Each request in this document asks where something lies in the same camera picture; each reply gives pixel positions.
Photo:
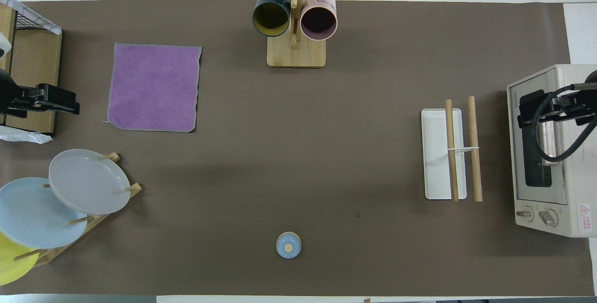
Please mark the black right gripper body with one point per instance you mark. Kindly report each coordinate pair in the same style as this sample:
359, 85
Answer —
580, 107

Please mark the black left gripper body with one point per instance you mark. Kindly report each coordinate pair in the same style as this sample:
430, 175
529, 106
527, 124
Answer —
9, 93

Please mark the purple and grey towel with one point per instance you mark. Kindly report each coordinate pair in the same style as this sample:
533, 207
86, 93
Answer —
154, 88

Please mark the white towel rack wooden bars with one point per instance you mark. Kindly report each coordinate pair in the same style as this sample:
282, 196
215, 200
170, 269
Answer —
436, 154

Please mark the wooden plate rack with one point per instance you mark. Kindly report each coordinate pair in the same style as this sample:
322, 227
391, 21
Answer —
55, 252

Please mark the wooden shelf with marble panel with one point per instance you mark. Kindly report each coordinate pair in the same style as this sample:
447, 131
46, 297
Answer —
35, 70

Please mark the white plastic bag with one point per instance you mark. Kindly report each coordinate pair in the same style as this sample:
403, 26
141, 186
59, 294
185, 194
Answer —
23, 136

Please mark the cream toaster oven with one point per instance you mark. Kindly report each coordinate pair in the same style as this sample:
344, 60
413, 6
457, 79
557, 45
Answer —
576, 177

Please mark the grey plate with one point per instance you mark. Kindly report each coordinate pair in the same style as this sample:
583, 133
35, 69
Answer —
88, 182

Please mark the light blue plate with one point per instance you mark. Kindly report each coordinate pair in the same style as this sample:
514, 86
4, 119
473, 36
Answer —
28, 219

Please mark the yellow plate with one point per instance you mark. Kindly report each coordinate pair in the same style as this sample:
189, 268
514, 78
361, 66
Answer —
11, 265

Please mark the brown table mat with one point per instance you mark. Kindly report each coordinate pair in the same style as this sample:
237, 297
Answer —
280, 154

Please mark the dark teal mug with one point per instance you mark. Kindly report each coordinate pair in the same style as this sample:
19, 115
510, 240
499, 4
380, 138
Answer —
270, 19

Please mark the pink mug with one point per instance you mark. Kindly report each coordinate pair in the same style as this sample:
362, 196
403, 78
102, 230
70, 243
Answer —
318, 22

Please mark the wooden mug tree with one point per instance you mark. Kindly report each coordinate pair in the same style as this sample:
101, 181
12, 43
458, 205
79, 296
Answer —
296, 56

